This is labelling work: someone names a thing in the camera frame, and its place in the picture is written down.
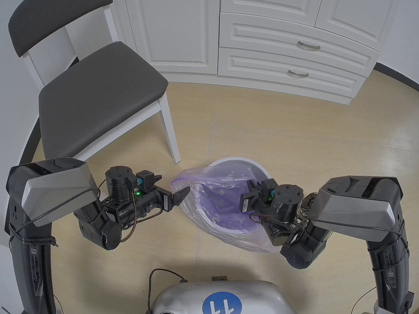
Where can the white trash bin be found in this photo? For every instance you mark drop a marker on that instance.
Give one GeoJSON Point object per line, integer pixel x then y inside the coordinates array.
{"type": "Point", "coordinates": [235, 160]}

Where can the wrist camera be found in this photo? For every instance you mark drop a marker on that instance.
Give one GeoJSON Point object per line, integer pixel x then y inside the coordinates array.
{"type": "Point", "coordinates": [145, 178]}
{"type": "Point", "coordinates": [268, 186]}

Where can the crumpled black plastic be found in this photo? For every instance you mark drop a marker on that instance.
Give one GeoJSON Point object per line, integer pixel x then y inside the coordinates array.
{"type": "Point", "coordinates": [309, 199]}

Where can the purple plastic bag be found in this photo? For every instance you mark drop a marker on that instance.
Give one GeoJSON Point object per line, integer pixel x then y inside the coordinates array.
{"type": "Point", "coordinates": [209, 201]}

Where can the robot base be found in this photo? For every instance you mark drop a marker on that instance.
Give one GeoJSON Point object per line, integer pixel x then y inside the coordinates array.
{"type": "Point", "coordinates": [229, 293]}

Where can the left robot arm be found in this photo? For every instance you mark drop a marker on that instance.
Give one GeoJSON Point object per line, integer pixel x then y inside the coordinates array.
{"type": "Point", "coordinates": [49, 188]}

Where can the white chair grey cushions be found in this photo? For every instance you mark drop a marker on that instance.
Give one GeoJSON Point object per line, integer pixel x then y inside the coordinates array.
{"type": "Point", "coordinates": [98, 93]}

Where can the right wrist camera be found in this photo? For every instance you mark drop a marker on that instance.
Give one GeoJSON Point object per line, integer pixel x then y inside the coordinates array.
{"type": "Point", "coordinates": [268, 186]}

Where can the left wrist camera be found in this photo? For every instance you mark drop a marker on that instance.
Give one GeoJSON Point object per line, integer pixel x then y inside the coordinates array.
{"type": "Point", "coordinates": [145, 178]}

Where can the white wardrobe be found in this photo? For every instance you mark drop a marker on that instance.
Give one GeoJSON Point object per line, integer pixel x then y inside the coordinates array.
{"type": "Point", "coordinates": [183, 21]}

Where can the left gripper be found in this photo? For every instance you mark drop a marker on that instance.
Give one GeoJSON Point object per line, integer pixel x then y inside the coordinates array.
{"type": "Point", "coordinates": [150, 203]}

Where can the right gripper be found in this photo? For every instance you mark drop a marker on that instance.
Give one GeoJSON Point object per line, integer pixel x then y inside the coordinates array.
{"type": "Point", "coordinates": [246, 203]}

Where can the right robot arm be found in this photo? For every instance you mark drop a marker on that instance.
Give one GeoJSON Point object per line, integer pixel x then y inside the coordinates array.
{"type": "Point", "coordinates": [353, 204]}

